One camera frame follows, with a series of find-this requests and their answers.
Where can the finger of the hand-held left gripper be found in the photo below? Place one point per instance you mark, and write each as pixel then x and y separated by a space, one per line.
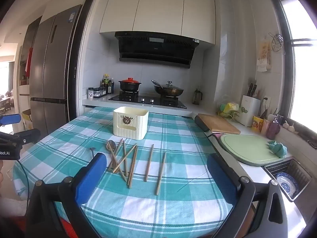
pixel 10 119
pixel 24 136

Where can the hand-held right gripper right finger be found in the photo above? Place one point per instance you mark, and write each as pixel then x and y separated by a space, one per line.
pixel 220 178

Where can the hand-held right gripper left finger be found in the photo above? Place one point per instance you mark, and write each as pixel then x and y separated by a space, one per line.
pixel 91 178

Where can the small metal spoon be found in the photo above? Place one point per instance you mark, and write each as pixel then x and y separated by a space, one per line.
pixel 92 150

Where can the large metal spoon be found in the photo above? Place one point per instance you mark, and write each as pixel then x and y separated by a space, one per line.
pixel 110 144

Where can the cream ribbed storage box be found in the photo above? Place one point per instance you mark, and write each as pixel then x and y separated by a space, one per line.
pixel 130 124

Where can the person's left forearm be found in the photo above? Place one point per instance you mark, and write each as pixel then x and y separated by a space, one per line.
pixel 13 208

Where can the person's left hand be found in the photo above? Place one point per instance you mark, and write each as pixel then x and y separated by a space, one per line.
pixel 1 176

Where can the cardboard box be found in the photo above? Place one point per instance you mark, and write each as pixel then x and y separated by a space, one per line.
pixel 26 119

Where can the green cutting board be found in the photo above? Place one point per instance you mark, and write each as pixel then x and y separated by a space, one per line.
pixel 247 151

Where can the pink board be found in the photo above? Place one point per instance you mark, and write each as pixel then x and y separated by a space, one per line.
pixel 219 136

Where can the wooden cutting board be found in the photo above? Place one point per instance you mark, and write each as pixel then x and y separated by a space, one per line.
pixel 220 124

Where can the red hanging cloth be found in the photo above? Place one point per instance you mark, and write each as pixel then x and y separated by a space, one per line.
pixel 29 62

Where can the teal checked tablecloth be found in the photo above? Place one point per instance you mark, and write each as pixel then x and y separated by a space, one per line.
pixel 173 133

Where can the teal dish cloth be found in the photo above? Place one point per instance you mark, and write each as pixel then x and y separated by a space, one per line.
pixel 278 148

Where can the grey steel refrigerator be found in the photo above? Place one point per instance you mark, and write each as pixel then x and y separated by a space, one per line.
pixel 49 67

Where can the yellow snack packet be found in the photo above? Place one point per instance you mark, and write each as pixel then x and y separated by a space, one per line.
pixel 257 124

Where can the blue white patterned bowl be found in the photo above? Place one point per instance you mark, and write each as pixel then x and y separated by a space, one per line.
pixel 287 184

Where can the yellow green dish cloth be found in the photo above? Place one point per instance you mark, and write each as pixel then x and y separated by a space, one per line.
pixel 229 107

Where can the white knife block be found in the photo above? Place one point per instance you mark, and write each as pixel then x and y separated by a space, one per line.
pixel 249 111

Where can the glass kettle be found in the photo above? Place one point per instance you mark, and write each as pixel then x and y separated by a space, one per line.
pixel 197 98

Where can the garlic bulbs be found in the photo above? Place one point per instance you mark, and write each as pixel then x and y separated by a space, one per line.
pixel 288 126

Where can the dark sauce bottle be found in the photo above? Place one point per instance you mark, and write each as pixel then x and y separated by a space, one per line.
pixel 111 86
pixel 106 83

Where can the black gas stove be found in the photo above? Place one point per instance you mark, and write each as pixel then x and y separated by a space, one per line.
pixel 146 100

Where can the black pot with red lid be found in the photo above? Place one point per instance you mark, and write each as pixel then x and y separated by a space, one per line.
pixel 128 84

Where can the wok with glass lid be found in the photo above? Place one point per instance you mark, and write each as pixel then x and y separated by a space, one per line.
pixel 169 90

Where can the hanging printed bag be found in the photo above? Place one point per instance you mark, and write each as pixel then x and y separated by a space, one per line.
pixel 263 54

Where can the window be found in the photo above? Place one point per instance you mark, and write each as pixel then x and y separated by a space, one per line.
pixel 304 67

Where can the black range hood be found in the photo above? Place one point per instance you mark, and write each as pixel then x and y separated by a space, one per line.
pixel 156 50

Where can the wall socket with plug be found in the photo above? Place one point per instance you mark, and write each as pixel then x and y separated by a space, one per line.
pixel 266 101

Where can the white wall cabinet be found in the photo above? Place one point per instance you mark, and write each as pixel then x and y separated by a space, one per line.
pixel 158 10

